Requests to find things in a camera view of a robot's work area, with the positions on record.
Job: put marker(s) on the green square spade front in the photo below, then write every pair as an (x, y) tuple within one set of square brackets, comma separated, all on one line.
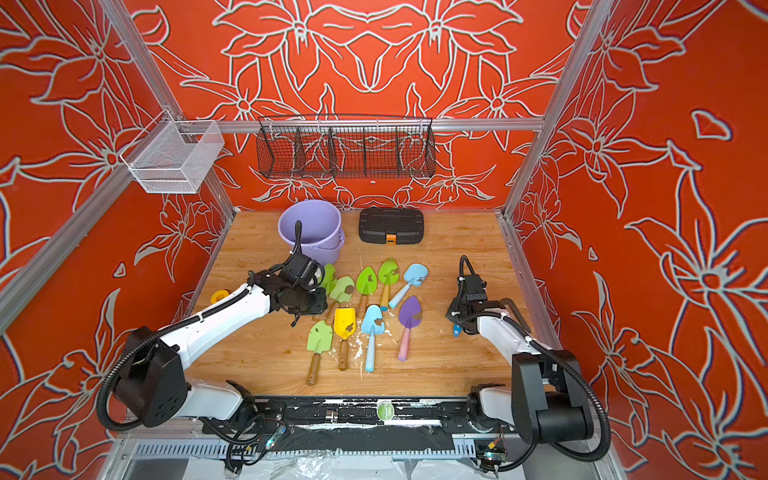
[(319, 341)]

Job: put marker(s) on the black plastic tool case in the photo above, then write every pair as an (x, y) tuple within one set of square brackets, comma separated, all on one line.
[(391, 226)]

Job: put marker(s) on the green trowel wooden handle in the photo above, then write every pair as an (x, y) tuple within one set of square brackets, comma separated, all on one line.
[(366, 284)]

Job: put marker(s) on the purple plastic bucket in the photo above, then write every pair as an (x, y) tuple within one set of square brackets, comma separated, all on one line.
[(322, 234)]

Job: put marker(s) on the light blue trowel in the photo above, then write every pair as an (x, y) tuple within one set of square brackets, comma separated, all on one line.
[(373, 324), (414, 276)]

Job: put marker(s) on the green round sticker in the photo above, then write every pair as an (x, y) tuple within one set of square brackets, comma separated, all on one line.
[(385, 410)]

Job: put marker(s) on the purple trowel pink handle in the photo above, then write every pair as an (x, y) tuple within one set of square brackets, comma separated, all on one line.
[(409, 317)]

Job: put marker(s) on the yellow tape roll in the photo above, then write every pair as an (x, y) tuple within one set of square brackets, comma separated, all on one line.
[(219, 296)]

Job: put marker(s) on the light blue trowel back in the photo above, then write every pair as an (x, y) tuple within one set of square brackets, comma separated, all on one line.
[(414, 276)]

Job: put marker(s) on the black wire wall basket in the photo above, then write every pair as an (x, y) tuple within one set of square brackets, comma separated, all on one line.
[(348, 147)]

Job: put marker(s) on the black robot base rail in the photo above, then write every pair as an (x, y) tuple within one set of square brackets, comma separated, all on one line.
[(350, 424)]

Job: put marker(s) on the light blue trowel front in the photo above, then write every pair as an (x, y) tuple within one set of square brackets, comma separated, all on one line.
[(373, 324)]

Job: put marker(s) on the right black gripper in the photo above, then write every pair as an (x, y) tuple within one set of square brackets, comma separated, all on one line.
[(456, 311)]

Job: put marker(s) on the yellow square spade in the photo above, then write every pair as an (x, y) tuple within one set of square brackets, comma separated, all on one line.
[(345, 323)]

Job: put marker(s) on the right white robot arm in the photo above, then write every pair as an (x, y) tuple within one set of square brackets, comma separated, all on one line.
[(548, 401)]

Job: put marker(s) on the black hex key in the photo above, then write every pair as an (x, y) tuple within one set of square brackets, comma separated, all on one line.
[(511, 306)]

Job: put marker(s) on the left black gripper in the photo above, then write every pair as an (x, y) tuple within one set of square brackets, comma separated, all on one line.
[(321, 306)]

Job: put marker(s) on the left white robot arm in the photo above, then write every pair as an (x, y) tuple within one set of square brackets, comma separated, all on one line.
[(147, 385)]

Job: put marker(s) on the white wire mesh basket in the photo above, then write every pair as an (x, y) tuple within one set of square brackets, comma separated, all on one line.
[(170, 156)]

